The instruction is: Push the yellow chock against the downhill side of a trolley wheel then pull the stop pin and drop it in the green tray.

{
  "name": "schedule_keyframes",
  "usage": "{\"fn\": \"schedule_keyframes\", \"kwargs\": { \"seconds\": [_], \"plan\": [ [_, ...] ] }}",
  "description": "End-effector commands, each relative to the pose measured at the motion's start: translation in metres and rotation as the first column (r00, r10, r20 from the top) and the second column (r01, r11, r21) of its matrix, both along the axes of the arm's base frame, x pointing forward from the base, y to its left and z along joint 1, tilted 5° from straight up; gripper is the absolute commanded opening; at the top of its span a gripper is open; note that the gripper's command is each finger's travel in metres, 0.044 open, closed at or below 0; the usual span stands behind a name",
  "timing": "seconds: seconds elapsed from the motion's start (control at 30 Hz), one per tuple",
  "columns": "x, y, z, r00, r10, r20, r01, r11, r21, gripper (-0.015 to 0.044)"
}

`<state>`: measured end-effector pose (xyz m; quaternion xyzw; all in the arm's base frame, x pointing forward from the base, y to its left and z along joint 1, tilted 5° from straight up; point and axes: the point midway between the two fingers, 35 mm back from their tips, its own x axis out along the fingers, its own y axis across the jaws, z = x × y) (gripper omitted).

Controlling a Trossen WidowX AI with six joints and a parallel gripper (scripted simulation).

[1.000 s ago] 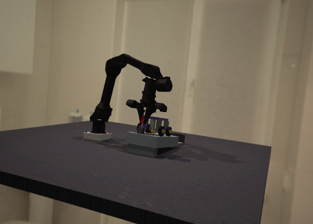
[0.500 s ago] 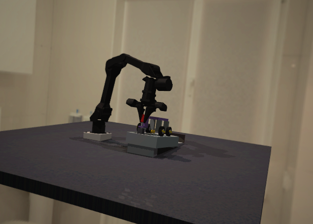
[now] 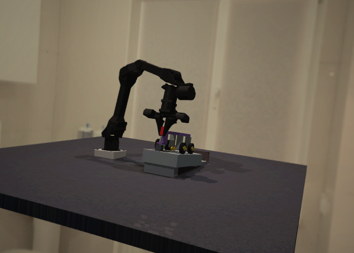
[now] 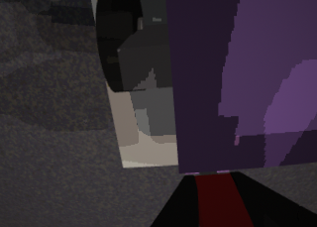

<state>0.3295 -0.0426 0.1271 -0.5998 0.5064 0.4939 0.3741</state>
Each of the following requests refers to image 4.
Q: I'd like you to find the red-headed pin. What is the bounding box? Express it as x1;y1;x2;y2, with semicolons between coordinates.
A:
195;171;254;227

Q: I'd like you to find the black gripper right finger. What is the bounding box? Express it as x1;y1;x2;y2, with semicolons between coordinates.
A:
230;171;317;227

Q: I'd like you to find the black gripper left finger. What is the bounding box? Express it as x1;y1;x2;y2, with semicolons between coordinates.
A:
151;174;199;227

